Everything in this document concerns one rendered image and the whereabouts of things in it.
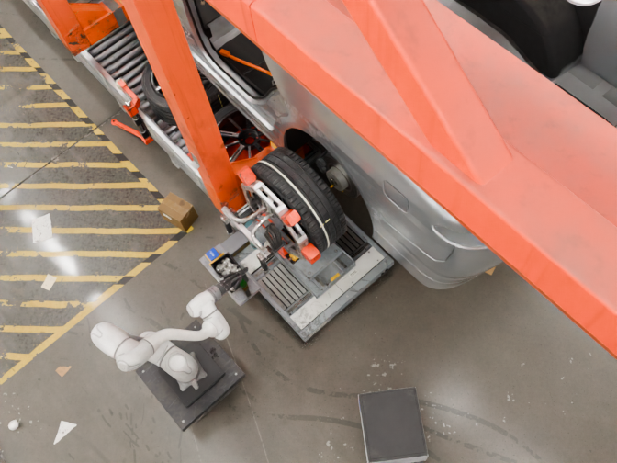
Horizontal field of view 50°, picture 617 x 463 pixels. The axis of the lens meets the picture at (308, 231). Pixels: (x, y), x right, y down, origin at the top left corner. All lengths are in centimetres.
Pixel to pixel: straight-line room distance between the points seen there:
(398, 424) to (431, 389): 50
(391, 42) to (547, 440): 380
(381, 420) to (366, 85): 317
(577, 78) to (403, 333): 197
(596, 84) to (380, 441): 254
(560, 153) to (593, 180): 8
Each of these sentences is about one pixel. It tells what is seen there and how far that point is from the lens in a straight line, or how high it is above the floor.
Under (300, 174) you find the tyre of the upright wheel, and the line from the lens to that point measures 368.
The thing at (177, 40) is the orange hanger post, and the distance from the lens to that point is 311.
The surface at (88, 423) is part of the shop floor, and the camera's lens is 475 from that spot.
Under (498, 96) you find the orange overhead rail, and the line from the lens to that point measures 139.
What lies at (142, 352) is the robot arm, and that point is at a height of 112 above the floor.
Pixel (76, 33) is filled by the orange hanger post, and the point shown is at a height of 70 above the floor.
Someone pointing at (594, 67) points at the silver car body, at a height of 95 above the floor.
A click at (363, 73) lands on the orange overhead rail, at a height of 351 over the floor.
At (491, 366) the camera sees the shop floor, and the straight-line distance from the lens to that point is 453.
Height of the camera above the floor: 431
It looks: 63 degrees down
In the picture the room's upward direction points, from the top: 11 degrees counter-clockwise
